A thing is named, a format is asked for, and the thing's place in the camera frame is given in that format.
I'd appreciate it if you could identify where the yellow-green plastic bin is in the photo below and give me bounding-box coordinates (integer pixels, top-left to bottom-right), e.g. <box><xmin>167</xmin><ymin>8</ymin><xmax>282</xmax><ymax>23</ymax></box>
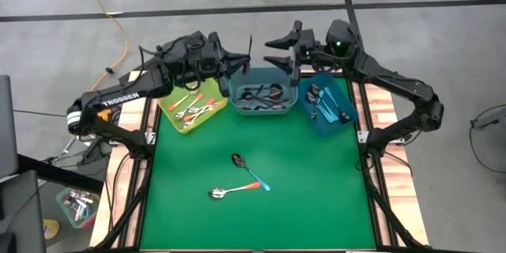
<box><xmin>157</xmin><ymin>77</ymin><xmax>229</xmax><ymax>134</ymax></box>

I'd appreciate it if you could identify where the grey floor stand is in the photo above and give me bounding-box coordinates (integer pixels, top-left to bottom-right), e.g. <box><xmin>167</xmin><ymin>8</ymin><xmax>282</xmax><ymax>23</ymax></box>
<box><xmin>469</xmin><ymin>104</ymin><xmax>506</xmax><ymax>175</ymax></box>

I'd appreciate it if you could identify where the dark grey monitor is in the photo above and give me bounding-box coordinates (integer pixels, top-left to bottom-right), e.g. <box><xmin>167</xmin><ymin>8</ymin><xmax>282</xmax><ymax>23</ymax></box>
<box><xmin>0</xmin><ymin>169</ymin><xmax>47</xmax><ymax>253</ymax></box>
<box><xmin>0</xmin><ymin>74</ymin><xmax>20</xmax><ymax>179</ymax></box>

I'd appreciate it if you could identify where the yellow round disc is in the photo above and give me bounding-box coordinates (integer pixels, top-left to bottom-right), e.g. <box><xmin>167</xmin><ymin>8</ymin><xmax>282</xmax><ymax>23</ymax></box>
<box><xmin>42</xmin><ymin>218</ymin><xmax>61</xmax><ymax>241</ymax></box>

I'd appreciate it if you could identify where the teal basket of small items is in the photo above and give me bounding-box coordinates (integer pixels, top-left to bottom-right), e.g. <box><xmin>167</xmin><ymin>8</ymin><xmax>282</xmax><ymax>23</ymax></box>
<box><xmin>55</xmin><ymin>187</ymin><xmax>100</xmax><ymax>230</ymax></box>

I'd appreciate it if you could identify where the blue plastic bin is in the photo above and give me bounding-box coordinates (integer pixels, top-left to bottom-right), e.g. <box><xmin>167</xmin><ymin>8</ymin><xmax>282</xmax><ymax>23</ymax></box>
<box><xmin>296</xmin><ymin>71</ymin><xmax>360</xmax><ymax>138</ymax></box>

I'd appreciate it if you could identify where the grey-blue plastic bin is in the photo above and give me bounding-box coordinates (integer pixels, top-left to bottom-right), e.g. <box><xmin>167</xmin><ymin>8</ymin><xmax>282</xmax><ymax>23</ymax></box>
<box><xmin>228</xmin><ymin>66</ymin><xmax>299</xmax><ymax>116</ymax></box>

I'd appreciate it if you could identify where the orange-handled metal spoon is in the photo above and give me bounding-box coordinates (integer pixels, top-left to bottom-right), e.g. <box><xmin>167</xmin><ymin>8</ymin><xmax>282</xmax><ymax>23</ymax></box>
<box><xmin>183</xmin><ymin>97</ymin><xmax>217</xmax><ymax>123</ymax></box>
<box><xmin>168</xmin><ymin>93</ymin><xmax>191</xmax><ymax>111</ymax></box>
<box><xmin>175</xmin><ymin>93</ymin><xmax>205</xmax><ymax>120</ymax></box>
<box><xmin>180</xmin><ymin>105</ymin><xmax>217</xmax><ymax>130</ymax></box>
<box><xmin>207</xmin><ymin>180</ymin><xmax>262</xmax><ymax>201</ymax></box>
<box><xmin>182</xmin><ymin>102</ymin><xmax>226</xmax><ymax>122</ymax></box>

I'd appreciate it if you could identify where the black desk bar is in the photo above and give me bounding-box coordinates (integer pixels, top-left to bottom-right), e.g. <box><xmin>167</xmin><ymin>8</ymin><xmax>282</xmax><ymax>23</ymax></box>
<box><xmin>16</xmin><ymin>153</ymin><xmax>104</xmax><ymax>195</ymax></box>

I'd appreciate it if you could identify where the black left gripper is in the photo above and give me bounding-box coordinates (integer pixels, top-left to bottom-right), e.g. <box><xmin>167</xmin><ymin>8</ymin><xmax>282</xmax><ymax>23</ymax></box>
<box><xmin>168</xmin><ymin>30</ymin><xmax>252</xmax><ymax>98</ymax></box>

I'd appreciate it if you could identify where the black metal rig frame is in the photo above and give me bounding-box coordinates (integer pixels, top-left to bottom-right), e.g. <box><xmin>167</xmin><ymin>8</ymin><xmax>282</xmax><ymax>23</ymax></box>
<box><xmin>93</xmin><ymin>70</ymin><xmax>427</xmax><ymax>253</ymax></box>

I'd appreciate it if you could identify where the yellow extension cable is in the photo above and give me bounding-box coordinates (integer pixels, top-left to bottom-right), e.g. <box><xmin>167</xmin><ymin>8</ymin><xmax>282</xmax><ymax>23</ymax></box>
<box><xmin>70</xmin><ymin>0</ymin><xmax>130</xmax><ymax>92</ymax></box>

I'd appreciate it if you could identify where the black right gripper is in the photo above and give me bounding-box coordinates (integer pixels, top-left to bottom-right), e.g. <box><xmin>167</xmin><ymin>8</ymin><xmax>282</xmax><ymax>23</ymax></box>
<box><xmin>262</xmin><ymin>19</ymin><xmax>329</xmax><ymax>88</ymax></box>

